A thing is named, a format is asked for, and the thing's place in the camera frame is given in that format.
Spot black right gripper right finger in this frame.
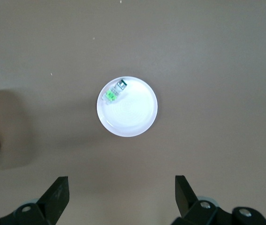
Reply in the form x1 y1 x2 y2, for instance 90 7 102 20
172 175 266 225

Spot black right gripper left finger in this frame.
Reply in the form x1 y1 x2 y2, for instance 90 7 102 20
0 176 71 225

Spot pink round plate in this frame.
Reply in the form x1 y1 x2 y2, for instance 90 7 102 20
96 75 159 138

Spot white and green switch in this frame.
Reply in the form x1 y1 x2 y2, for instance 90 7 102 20
101 79 128 103

